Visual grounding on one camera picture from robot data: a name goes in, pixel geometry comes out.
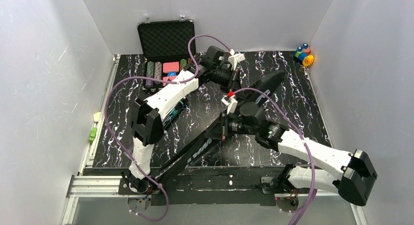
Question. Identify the colourful toy blocks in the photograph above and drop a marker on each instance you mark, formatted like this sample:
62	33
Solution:
303	55

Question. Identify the green clip on rail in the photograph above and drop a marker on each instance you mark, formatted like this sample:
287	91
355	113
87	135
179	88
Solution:
92	135

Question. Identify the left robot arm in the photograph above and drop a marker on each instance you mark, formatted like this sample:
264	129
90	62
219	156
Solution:
148	115

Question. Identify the beige block on rail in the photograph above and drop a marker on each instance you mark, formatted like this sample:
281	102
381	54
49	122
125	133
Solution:
96	117

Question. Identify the black racket bag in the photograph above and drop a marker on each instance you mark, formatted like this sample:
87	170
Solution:
246	118

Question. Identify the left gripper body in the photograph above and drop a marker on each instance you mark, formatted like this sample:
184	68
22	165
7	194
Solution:
233	78

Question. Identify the black shuttlecock tube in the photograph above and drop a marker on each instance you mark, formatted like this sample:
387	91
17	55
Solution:
174	112

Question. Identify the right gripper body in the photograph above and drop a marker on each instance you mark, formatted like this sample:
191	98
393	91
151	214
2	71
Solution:
221	128

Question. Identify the black poker chip case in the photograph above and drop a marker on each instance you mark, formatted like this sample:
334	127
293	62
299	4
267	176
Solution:
165	45

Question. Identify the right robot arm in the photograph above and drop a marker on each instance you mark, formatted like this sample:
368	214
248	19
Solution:
350	175

